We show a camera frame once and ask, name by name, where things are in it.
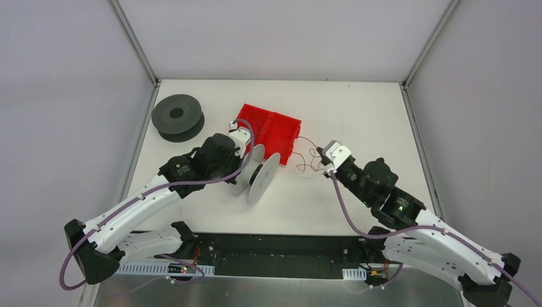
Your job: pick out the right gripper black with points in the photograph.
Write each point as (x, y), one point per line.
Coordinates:
(323, 160)

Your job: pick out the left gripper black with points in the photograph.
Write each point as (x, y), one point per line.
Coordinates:
(236, 165)

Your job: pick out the white translucent cable spool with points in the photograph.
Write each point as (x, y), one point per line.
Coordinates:
(257, 175)

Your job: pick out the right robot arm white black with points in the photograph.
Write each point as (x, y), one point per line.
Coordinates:
(413, 235)

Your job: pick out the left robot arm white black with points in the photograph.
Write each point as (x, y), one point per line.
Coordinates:
(102, 244)

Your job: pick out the red two-compartment bin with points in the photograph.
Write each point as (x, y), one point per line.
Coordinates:
(277, 132)

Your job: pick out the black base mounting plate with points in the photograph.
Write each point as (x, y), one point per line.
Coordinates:
(281, 256)

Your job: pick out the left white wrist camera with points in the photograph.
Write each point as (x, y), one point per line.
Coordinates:
(241, 136)

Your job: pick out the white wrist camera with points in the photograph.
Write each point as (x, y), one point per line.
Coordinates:
(336, 152)
(241, 136)

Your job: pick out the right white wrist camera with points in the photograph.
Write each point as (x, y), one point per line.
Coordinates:
(336, 152)

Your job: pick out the black cable spool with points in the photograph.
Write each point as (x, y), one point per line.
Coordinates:
(178, 118)

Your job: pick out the left aluminium frame post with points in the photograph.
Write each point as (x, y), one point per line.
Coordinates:
(133, 41)

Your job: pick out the aluminium frame post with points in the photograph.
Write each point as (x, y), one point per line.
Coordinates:
(433, 37)
(133, 41)

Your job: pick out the right aluminium frame post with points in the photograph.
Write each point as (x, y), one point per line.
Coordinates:
(433, 37)

